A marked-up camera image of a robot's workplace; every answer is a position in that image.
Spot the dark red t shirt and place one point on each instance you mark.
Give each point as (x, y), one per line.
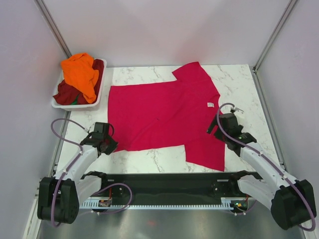
(66, 94)

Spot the white slotted cable duct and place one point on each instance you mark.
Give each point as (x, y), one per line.
(97, 204)

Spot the pink red t shirt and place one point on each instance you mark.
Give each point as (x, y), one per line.
(158, 115)

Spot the orange t shirt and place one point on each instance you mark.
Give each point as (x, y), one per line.
(78, 72)

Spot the aluminium frame post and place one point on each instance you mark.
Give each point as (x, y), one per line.
(275, 33)
(53, 27)

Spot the right aluminium frame post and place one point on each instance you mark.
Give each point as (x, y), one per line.
(275, 33)

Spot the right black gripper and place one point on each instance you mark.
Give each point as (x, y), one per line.
(213, 123)

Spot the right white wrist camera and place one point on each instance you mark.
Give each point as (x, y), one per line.
(239, 113)

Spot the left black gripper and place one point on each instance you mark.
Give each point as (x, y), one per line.
(111, 148)

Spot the green garment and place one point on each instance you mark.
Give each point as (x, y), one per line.
(76, 101)

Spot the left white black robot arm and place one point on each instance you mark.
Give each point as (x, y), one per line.
(72, 174)

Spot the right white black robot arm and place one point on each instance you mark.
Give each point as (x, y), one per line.
(290, 201)

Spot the left aluminium frame post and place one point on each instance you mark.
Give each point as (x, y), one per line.
(53, 27)

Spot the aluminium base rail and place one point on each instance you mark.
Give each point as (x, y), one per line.
(165, 187)

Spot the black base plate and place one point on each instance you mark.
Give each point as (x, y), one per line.
(169, 188)

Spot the white plastic bin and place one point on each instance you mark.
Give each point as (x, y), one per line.
(84, 107)

